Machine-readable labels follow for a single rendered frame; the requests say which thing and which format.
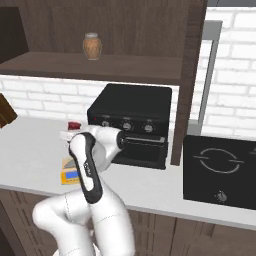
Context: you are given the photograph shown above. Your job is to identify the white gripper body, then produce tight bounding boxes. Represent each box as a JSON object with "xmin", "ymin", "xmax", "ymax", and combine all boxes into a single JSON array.
[{"xmin": 59, "ymin": 130, "xmax": 78, "ymax": 143}]

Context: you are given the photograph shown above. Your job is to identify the small red container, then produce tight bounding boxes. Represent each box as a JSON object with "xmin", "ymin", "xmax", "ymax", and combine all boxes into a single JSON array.
[{"xmin": 67, "ymin": 121, "xmax": 81, "ymax": 131}]

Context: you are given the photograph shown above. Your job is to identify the black toaster oven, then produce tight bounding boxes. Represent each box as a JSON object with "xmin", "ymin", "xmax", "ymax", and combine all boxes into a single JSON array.
[{"xmin": 86, "ymin": 82, "xmax": 174, "ymax": 171}]

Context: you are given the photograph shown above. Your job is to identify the dark wooden shelf unit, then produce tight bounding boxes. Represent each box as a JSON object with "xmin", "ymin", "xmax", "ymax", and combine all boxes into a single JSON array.
[{"xmin": 0, "ymin": 0, "xmax": 209, "ymax": 167}]

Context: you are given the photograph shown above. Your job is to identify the brown ceramic jar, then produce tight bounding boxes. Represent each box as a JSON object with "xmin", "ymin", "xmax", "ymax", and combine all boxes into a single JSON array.
[{"xmin": 82, "ymin": 31, "xmax": 102, "ymax": 61}]

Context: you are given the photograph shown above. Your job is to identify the wooden base cupboards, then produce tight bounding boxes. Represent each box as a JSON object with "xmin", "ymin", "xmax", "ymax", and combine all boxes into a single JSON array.
[{"xmin": 0, "ymin": 188, "xmax": 256, "ymax": 256}]

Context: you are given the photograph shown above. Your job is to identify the black induction hob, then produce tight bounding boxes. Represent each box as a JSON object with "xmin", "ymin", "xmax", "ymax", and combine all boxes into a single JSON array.
[{"xmin": 182, "ymin": 134, "xmax": 256, "ymax": 211}]

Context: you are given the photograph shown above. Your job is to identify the grey range hood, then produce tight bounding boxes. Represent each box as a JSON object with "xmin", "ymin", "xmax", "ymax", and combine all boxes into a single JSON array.
[{"xmin": 186, "ymin": 19, "xmax": 224, "ymax": 136}]

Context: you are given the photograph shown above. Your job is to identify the hob knob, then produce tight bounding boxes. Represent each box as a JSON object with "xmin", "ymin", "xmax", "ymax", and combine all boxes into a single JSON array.
[{"xmin": 215, "ymin": 190, "xmax": 229, "ymax": 204}]

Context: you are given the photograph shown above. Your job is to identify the toaster oven door handle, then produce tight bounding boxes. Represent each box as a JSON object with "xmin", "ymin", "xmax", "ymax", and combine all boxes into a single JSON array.
[{"xmin": 124, "ymin": 135, "xmax": 167, "ymax": 145}]

